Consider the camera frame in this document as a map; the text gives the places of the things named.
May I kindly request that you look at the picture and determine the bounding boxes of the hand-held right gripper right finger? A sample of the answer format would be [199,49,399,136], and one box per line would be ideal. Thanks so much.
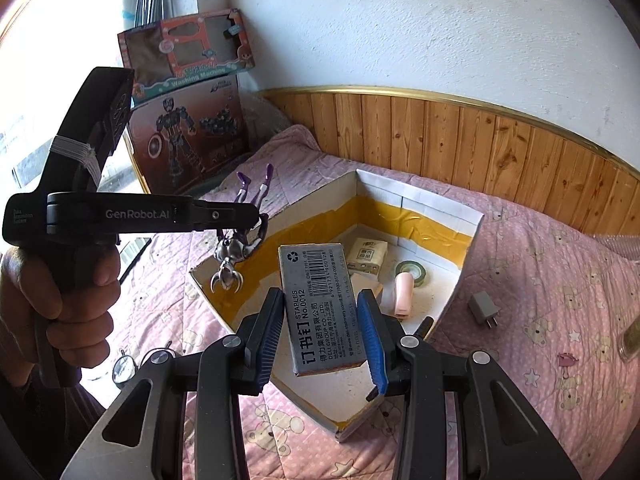
[356,289,583,480]

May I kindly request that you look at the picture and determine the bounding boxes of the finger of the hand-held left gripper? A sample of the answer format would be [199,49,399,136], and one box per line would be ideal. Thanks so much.
[192,199,262,233]

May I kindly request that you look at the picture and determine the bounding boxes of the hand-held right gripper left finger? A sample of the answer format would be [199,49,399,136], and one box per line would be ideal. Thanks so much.
[60,287,286,480]

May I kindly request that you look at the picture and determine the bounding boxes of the purple silver toy robot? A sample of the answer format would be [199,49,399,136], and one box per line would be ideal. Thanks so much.
[209,164,275,295]

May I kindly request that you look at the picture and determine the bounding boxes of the red staples box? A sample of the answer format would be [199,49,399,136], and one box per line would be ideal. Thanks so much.
[277,242,373,377]

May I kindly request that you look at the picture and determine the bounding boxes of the tan tissue packet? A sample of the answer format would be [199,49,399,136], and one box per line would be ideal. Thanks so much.
[346,237,390,277]

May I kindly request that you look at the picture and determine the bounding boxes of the white cardboard box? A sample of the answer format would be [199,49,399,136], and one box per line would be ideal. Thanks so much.
[189,170,486,443]

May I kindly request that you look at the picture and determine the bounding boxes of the person's left hand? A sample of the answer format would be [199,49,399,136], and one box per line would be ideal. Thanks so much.
[0,246,123,367]

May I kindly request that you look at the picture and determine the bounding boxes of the pale pink stapler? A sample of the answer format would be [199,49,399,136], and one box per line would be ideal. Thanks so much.
[394,272,417,320]

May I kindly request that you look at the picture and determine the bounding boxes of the green tape roll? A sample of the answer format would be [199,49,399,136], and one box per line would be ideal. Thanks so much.
[395,260,431,289]

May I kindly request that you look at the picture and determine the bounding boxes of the brown robot toy box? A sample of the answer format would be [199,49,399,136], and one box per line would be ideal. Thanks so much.
[124,80,251,196]

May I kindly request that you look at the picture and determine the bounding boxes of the grey charger plug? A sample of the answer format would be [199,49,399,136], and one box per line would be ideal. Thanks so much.
[467,291,501,332]

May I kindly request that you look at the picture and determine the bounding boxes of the eyeglasses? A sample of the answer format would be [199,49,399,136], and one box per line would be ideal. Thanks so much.
[112,342,173,387]

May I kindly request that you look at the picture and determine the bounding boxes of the pink bear print blanket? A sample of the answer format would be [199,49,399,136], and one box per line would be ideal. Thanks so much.
[90,125,640,480]

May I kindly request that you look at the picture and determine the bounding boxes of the clear bubble wrap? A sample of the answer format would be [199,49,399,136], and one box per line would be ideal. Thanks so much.
[590,232,640,262]

